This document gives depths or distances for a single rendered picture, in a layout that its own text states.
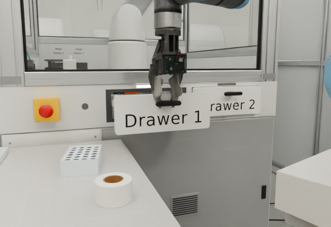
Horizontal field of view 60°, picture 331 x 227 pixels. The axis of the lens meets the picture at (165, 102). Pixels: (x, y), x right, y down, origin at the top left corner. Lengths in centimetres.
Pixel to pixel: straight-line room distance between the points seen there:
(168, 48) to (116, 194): 39
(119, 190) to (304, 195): 31
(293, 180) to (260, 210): 85
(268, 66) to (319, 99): 144
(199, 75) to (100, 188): 65
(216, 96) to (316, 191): 65
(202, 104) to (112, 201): 45
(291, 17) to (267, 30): 171
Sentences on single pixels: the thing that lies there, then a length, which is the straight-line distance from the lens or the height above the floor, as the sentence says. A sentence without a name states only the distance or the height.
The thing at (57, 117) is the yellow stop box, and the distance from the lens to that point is 95.
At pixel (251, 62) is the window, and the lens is 121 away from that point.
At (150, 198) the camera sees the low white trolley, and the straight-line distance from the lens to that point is 58.
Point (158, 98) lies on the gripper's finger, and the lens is 80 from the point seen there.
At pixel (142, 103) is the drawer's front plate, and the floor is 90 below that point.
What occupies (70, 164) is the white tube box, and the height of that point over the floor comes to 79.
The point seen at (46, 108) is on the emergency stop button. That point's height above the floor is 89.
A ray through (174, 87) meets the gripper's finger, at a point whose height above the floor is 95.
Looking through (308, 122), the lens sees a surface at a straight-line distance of 276.
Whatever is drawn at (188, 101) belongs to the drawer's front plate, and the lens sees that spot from 85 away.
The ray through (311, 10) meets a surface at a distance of 278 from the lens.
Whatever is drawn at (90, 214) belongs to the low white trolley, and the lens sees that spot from 54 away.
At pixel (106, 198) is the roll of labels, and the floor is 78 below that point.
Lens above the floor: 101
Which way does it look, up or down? 8 degrees down
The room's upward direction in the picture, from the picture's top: straight up
